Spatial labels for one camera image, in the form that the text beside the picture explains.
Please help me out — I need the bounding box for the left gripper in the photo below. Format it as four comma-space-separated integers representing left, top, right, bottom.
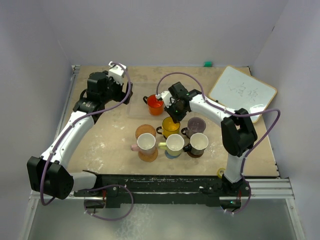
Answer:
100, 71, 132, 104

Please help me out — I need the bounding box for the yellow mug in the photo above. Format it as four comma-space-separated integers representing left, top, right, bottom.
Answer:
156, 116, 181, 139

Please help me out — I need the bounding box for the purple grey mug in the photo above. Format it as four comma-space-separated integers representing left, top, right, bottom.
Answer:
181, 117, 207, 139

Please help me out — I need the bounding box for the olive green mug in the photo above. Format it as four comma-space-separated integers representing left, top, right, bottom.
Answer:
158, 134, 185, 156

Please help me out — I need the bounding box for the black mug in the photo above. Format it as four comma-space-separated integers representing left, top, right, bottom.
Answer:
183, 133, 209, 156

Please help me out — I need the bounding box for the woven rattan coaster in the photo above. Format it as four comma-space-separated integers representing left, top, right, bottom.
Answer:
135, 124, 157, 139
138, 148, 158, 163

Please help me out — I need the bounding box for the pink mug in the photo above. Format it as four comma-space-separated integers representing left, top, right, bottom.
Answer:
130, 133, 156, 156

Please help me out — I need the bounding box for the dark wooden coaster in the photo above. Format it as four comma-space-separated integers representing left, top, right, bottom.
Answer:
186, 150, 204, 158

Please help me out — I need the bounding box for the blue smiley coaster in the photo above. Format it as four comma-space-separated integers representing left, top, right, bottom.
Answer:
164, 150, 181, 159

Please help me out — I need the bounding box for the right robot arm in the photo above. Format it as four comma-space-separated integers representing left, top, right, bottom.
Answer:
156, 82, 258, 196

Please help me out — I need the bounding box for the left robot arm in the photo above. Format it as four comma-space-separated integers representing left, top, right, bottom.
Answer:
26, 69, 133, 200

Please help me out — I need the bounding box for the orange mug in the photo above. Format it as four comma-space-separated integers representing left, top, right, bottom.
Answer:
142, 94, 164, 116

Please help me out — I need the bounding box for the clear plastic tray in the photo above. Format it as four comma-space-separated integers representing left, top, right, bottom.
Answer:
126, 82, 169, 120

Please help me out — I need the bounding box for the green object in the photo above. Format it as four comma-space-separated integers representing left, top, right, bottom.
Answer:
203, 61, 213, 68

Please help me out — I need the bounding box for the small whiteboard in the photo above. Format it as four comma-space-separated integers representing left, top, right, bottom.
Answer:
208, 65, 277, 114

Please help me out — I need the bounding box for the yellow tape roll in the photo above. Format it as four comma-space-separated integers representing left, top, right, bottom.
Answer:
216, 168, 226, 179

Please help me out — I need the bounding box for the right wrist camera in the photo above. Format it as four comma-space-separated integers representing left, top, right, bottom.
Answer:
155, 90, 172, 108

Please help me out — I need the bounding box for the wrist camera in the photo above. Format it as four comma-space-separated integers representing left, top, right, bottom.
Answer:
108, 61, 125, 86
155, 90, 172, 108

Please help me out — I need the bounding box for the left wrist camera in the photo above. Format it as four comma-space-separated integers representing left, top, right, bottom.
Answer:
108, 61, 125, 86

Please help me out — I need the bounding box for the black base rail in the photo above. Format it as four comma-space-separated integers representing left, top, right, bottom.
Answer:
72, 173, 252, 210

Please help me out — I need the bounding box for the aluminium frame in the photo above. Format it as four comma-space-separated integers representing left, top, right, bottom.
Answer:
27, 63, 304, 240

